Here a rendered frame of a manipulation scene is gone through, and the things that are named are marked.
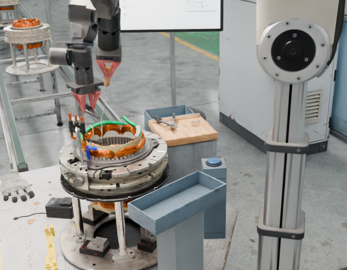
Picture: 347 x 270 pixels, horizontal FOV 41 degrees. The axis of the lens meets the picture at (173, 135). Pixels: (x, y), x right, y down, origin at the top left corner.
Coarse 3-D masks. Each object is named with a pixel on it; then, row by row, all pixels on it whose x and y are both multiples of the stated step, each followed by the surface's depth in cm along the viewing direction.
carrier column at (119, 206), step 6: (120, 204) 132; (120, 210) 132; (120, 216) 133; (120, 222) 134; (120, 228) 134; (120, 234) 135; (120, 240) 136; (120, 246) 137; (126, 246) 138; (120, 252) 138; (126, 252) 139
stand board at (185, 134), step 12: (180, 120) 168; (192, 120) 168; (204, 120) 167; (156, 132) 159; (168, 132) 158; (180, 132) 158; (192, 132) 157; (204, 132) 157; (216, 132) 157; (168, 144) 153; (180, 144) 154
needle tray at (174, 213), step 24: (168, 192) 126; (192, 192) 129; (216, 192) 123; (144, 216) 113; (168, 216) 113; (192, 216) 121; (168, 240) 122; (192, 240) 124; (168, 264) 125; (192, 264) 127
